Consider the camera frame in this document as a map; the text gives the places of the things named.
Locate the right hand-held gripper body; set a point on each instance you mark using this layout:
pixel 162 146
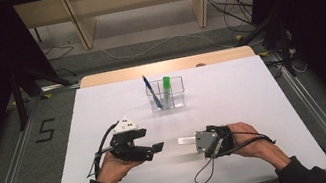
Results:
pixel 207 141

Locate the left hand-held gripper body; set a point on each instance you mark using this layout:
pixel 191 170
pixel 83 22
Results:
pixel 123 125

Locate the white eraser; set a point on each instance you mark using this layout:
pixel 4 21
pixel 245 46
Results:
pixel 186 140

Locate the blue pen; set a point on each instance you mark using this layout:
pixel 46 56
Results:
pixel 152 93

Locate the green highlighter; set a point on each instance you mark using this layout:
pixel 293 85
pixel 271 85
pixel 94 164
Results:
pixel 166 87

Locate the clear plastic desk organizer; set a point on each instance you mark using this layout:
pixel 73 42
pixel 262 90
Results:
pixel 176 94

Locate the person's left hand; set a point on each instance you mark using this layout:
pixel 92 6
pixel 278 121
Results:
pixel 110 170

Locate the person's right hand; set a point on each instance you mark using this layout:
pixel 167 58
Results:
pixel 252 149

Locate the black metal stand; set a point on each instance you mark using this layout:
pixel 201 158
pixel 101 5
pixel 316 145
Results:
pixel 19 103
pixel 285 49

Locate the short metal floor rail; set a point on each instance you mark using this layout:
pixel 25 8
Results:
pixel 58 87

